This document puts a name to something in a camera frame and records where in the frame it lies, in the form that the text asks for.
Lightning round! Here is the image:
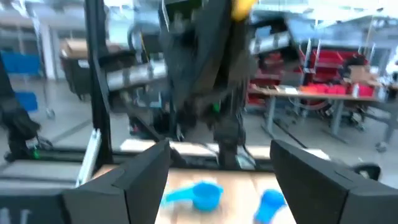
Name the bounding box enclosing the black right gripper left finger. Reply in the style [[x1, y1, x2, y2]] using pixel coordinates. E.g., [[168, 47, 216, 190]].
[[62, 139, 171, 224]]

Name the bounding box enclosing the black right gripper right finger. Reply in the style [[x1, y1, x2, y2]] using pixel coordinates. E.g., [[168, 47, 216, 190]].
[[269, 139, 398, 224]]

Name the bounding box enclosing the small blue measuring cup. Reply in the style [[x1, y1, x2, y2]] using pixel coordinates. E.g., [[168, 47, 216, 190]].
[[253, 189, 287, 224]]

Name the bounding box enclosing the teal measuring cup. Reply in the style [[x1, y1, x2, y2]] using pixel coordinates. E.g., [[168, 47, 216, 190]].
[[160, 181, 224, 213]]

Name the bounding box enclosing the grey workbench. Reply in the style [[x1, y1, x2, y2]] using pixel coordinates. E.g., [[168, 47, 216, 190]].
[[248, 83, 398, 153]]

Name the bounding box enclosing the brown cardboard box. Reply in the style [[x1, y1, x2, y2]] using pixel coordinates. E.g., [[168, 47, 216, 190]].
[[60, 38, 122, 60]]

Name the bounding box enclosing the red storage bin rack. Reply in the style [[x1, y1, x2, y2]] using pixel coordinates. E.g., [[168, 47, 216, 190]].
[[248, 46, 377, 108]]

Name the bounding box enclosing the black wheeled bin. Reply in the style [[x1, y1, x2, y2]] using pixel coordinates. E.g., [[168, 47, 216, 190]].
[[60, 57, 93, 99]]

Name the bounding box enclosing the black background machine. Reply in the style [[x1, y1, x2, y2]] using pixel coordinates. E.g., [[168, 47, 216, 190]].
[[0, 52, 43, 162]]

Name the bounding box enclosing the blue crate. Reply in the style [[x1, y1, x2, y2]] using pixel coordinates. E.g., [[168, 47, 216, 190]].
[[14, 91, 39, 112]]

